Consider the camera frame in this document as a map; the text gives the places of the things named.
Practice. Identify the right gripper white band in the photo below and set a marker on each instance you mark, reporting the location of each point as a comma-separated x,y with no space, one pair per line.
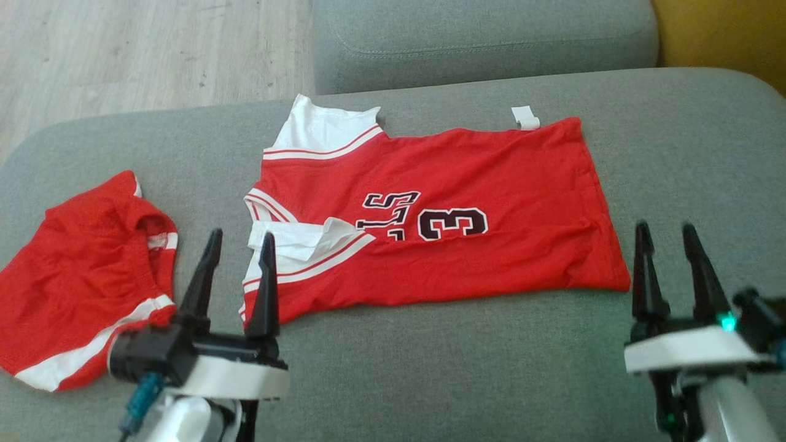
681,350

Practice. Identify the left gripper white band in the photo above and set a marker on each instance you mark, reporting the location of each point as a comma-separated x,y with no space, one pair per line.
239,377

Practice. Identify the red shorts with white band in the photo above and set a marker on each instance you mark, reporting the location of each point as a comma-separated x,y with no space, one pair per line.
80,276

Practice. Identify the red basketball jersey with number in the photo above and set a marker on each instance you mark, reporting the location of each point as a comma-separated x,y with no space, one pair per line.
491,178

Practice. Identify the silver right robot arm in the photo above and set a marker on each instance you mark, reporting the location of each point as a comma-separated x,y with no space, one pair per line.
727,411

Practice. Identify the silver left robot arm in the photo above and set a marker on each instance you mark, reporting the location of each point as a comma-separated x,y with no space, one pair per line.
184,423

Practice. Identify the large grey sofa seat cushion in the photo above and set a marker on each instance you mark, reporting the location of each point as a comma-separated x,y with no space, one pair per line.
430,368

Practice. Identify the small grey sofa cushion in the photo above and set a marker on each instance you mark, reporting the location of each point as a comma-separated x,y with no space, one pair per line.
479,37

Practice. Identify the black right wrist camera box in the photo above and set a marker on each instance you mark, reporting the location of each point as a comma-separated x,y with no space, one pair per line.
761,319

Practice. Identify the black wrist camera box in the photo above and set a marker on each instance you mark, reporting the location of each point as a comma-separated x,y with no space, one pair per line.
761,319
153,353

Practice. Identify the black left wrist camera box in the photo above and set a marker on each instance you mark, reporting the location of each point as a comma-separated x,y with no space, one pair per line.
153,353

